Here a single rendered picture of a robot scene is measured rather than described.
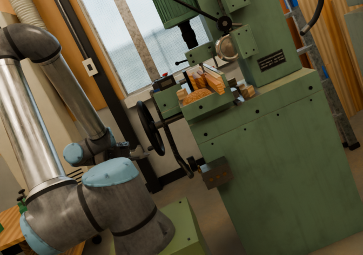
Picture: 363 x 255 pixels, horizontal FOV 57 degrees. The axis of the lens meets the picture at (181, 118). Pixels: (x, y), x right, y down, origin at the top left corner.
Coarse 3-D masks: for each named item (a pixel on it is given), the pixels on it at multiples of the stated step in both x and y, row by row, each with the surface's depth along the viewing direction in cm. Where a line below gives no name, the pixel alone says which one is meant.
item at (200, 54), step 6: (210, 42) 150; (198, 48) 150; (204, 48) 150; (186, 54) 150; (192, 54) 151; (198, 54) 151; (204, 54) 151; (210, 54) 151; (216, 54) 151; (192, 60) 151; (198, 60) 151; (204, 60) 152; (192, 66) 152
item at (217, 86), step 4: (204, 72) 163; (208, 76) 147; (208, 80) 144; (212, 80) 132; (216, 80) 129; (212, 84) 133; (216, 84) 122; (220, 84) 121; (216, 88) 125; (220, 88) 121; (220, 92) 122; (224, 92) 122
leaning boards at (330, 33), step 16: (304, 0) 252; (336, 0) 249; (304, 16) 254; (320, 16) 254; (336, 16) 254; (320, 32) 256; (336, 32) 260; (320, 48) 258; (336, 48) 262; (352, 48) 256; (304, 64) 275; (336, 64) 261; (352, 64) 262; (336, 80) 259; (352, 80) 268; (352, 96) 270; (352, 112) 269
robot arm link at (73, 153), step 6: (72, 144) 147; (78, 144) 147; (84, 144) 148; (66, 150) 146; (72, 150) 146; (78, 150) 146; (84, 150) 148; (66, 156) 146; (72, 156) 146; (78, 156) 146; (84, 156) 148; (90, 156) 150; (72, 162) 146; (78, 162) 147; (84, 162) 155
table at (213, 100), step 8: (208, 88) 143; (224, 88) 130; (208, 96) 130; (216, 96) 130; (224, 96) 130; (232, 96) 131; (192, 104) 130; (200, 104) 131; (208, 104) 131; (216, 104) 131; (168, 112) 152; (176, 112) 152; (184, 112) 131; (192, 112) 131; (200, 112) 131
